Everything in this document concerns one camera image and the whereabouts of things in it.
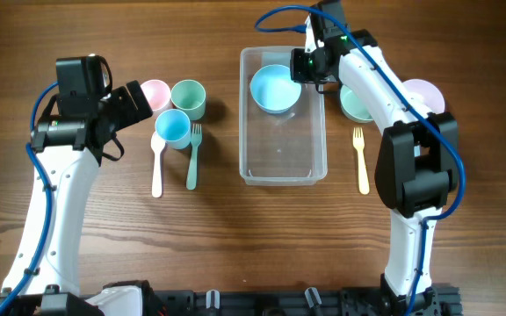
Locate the green plastic bowl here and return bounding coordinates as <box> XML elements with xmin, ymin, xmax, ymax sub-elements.
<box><xmin>339</xmin><ymin>85</ymin><xmax>373</xmax><ymax>123</ymax></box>

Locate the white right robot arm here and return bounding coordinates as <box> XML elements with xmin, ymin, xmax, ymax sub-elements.
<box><xmin>290</xmin><ymin>44</ymin><xmax>466</xmax><ymax>301</ymax></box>

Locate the white plastic spoon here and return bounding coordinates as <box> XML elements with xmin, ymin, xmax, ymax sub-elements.
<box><xmin>150</xmin><ymin>132</ymin><xmax>166</xmax><ymax>198</ymax></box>

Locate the green plastic cup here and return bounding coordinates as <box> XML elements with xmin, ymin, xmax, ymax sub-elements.
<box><xmin>171</xmin><ymin>79</ymin><xmax>206</xmax><ymax>120</ymax></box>

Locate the yellow plastic fork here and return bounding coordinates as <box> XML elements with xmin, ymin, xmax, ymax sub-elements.
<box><xmin>352</xmin><ymin>127</ymin><xmax>370</xmax><ymax>195</ymax></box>

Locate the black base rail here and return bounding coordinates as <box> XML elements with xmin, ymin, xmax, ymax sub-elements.
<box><xmin>0</xmin><ymin>280</ymin><xmax>461</xmax><ymax>316</ymax></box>

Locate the blue plastic cup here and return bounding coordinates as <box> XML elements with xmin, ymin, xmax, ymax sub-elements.
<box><xmin>155</xmin><ymin>109</ymin><xmax>192</xmax><ymax>150</ymax></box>

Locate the clear plastic storage container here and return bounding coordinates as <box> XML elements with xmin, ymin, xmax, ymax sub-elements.
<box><xmin>239</xmin><ymin>46</ymin><xmax>328</xmax><ymax>186</ymax></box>

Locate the pink plastic cup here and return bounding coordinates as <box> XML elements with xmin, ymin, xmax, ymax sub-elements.
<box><xmin>141</xmin><ymin>79</ymin><xmax>172</xmax><ymax>118</ymax></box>

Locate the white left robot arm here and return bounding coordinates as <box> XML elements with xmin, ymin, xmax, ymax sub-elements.
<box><xmin>1</xmin><ymin>143</ymin><xmax>99</xmax><ymax>297</ymax></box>

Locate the green plastic fork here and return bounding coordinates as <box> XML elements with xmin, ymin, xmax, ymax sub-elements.
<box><xmin>186</xmin><ymin>124</ymin><xmax>202</xmax><ymax>190</ymax></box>

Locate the blue plastic bowl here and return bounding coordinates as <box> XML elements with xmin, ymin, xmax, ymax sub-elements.
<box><xmin>249</xmin><ymin>64</ymin><xmax>302</xmax><ymax>114</ymax></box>

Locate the pink plastic bowl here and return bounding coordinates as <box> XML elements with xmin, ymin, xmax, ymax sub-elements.
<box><xmin>403</xmin><ymin>79</ymin><xmax>445</xmax><ymax>114</ymax></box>

